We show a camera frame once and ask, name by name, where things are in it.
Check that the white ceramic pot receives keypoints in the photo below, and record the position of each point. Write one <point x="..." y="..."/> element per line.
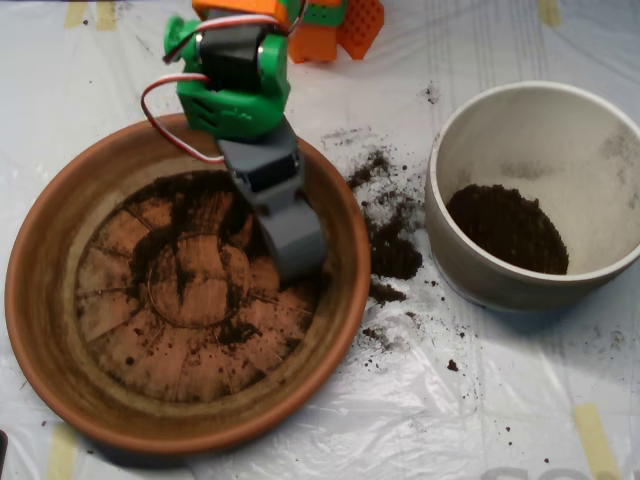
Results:
<point x="480" y="290"/>

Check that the clear plastic sheet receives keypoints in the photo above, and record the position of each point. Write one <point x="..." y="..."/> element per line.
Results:
<point x="500" y="400"/>

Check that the terracotta plant pot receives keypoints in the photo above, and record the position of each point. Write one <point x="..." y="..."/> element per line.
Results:
<point x="45" y="310"/>

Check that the beige masking tape strip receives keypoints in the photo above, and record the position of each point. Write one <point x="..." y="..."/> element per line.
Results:
<point x="106" y="17"/>
<point x="549" y="12"/>
<point x="595" y="440"/>
<point x="75" y="15"/>
<point x="62" y="455"/>

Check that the dark soil heap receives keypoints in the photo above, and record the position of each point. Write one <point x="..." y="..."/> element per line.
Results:
<point x="200" y="200"/>

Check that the dark soil layer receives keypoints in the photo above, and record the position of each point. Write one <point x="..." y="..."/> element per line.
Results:
<point x="500" y="235"/>

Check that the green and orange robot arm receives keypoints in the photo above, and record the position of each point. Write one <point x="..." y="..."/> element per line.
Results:
<point x="235" y="110"/>

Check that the spilled dark soil patch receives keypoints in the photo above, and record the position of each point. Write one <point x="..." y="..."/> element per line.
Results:
<point x="395" y="260"/>

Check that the dark object at edge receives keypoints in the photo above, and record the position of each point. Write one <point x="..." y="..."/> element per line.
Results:
<point x="3" y="450"/>

